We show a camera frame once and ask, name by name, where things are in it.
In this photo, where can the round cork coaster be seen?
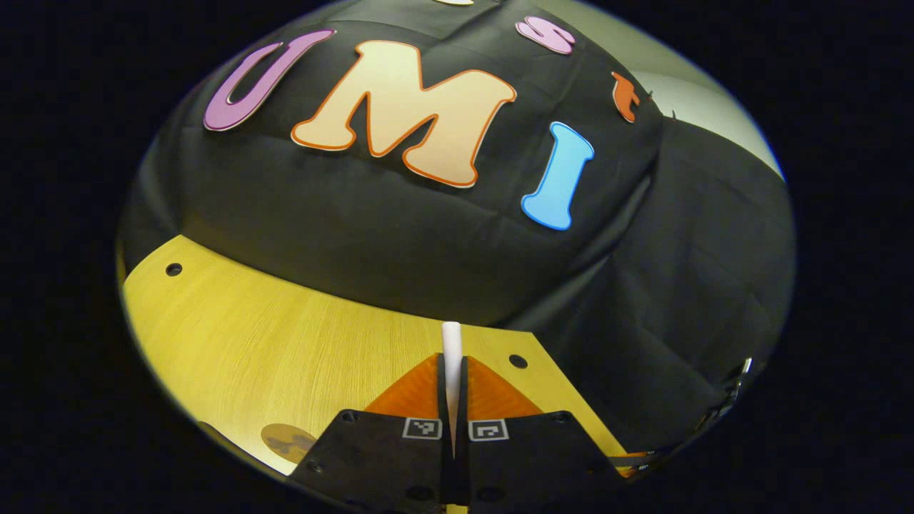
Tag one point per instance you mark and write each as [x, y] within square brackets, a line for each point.
[285, 442]

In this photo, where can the black backdrop cloth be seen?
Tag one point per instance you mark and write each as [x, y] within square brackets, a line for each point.
[428, 250]

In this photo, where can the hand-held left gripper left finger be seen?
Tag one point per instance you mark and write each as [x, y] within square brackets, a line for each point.
[385, 464]

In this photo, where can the pink toothbrush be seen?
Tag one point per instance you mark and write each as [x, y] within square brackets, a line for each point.
[451, 357]

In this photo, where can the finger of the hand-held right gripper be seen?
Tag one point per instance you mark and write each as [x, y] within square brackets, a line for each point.
[635, 460]

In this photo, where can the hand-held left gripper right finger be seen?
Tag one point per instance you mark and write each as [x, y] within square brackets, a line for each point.
[528, 464]

